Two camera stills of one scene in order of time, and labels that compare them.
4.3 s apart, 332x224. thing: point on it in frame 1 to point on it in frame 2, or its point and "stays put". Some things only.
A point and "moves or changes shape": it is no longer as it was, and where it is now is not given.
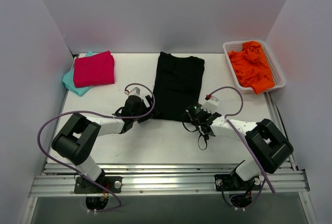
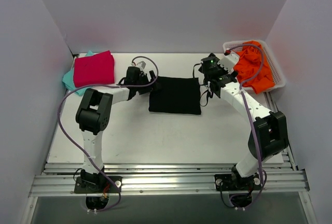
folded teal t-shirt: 68,81 stays put
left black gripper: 144,107 to 148,79
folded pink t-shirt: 95,70 stays put
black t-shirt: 177,85 moves or changes shape
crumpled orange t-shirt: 251,67 stays put
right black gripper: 193,115 to 207,79
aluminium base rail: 168,180 stays put
